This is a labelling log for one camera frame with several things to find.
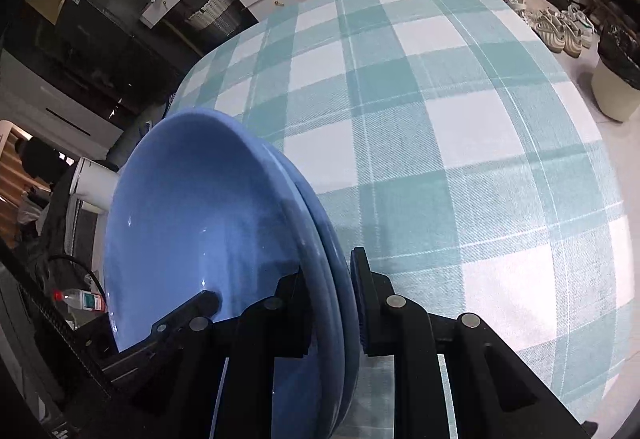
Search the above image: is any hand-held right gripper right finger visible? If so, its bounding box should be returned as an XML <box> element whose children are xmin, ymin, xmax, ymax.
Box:
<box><xmin>349</xmin><ymin>246</ymin><xmax>592</xmax><ymax>439</ymax></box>

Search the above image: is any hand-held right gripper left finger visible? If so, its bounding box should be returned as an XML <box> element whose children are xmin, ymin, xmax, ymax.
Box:
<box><xmin>102</xmin><ymin>269</ymin><xmax>311</xmax><ymax>439</ymax></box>

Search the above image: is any clear bottle with red cap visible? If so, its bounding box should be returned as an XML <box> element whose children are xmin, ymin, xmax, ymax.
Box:
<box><xmin>52</xmin><ymin>288</ymin><xmax>109</xmax><ymax>316</ymax></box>

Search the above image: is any teal checked tablecloth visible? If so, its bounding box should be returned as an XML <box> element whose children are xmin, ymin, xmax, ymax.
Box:
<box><xmin>167</xmin><ymin>0</ymin><xmax>631</xmax><ymax>439</ymax></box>

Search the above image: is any white cylindrical bin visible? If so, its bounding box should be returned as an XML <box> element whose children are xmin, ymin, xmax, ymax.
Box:
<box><xmin>70</xmin><ymin>157</ymin><xmax>122</xmax><ymax>213</ymax></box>

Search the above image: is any black puffer jacket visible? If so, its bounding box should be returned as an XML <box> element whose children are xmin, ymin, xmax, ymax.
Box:
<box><xmin>14</xmin><ymin>138</ymin><xmax>72</xmax><ymax>186</ymax></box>

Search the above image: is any white laundry basket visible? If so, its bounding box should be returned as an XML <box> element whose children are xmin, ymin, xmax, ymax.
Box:
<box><xmin>187</xmin><ymin>0</ymin><xmax>242</xmax><ymax>38</ymax></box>

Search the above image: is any black wardrobe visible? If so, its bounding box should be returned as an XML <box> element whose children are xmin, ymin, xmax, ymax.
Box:
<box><xmin>0</xmin><ymin>4</ymin><xmax>151</xmax><ymax>125</ymax></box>

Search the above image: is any white bin with black bag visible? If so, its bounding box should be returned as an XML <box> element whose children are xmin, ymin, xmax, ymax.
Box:
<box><xmin>590</xmin><ymin>25</ymin><xmax>640</xmax><ymax>123</ymax></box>

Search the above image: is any cluster of loose sneakers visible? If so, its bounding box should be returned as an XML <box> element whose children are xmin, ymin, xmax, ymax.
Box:
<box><xmin>469</xmin><ymin>0</ymin><xmax>597</xmax><ymax>61</ymax></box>

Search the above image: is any dark grey fridge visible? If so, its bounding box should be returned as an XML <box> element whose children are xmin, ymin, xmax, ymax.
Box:
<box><xmin>54</xmin><ymin>0</ymin><xmax>202</xmax><ymax>87</ymax></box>

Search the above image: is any black cable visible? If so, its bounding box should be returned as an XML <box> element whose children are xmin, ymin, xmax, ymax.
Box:
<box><xmin>46</xmin><ymin>254</ymin><xmax>109</xmax><ymax>302</ymax></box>

